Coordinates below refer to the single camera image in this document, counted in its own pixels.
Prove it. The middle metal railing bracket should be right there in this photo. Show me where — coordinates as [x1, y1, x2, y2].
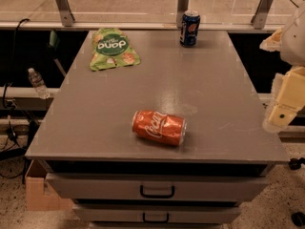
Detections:
[176, 0, 189, 29]

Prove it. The lower drawer with handle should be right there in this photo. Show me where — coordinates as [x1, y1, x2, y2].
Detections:
[73, 204, 240, 224]

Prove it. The orange coca-cola can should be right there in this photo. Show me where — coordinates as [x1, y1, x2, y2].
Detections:
[132, 111, 186, 146]

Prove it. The grey drawer cabinet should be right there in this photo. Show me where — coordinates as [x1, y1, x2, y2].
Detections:
[27, 31, 288, 229]

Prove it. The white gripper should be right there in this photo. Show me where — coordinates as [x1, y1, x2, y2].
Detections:
[262, 66, 305, 133]

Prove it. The upper drawer with handle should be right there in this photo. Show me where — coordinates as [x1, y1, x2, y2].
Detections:
[47, 173, 267, 202]

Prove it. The green handled tool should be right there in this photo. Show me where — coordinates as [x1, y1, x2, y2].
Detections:
[47, 30, 66, 76]

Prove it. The left metal railing bracket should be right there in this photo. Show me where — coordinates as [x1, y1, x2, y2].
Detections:
[55, 0, 75, 27]

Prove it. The clear plastic water bottle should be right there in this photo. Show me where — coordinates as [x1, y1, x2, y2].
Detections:
[28, 68, 51, 99]

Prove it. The black cable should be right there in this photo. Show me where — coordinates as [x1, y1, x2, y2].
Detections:
[0, 17, 41, 179]

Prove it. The blue pepsi can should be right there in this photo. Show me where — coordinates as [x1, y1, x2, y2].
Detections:
[180, 10, 200, 47]

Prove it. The green rice chip bag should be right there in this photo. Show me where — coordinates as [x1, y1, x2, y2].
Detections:
[90, 28, 141, 72]

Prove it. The black caster wheel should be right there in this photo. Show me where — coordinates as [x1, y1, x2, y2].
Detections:
[288, 156, 305, 228]

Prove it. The right metal railing bracket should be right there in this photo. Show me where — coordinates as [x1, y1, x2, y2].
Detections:
[251, 0, 274, 30]

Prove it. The drawer with handle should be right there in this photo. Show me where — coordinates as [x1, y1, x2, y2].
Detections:
[73, 204, 240, 224]
[47, 173, 267, 202]

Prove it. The cardboard box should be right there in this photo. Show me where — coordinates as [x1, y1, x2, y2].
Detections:
[25, 160, 73, 211]

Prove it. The metal railing bracket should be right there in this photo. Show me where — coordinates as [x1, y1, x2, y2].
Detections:
[251, 0, 274, 30]
[55, 0, 75, 27]
[176, 0, 189, 29]

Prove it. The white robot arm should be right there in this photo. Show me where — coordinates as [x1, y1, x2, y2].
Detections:
[259, 4, 305, 133]

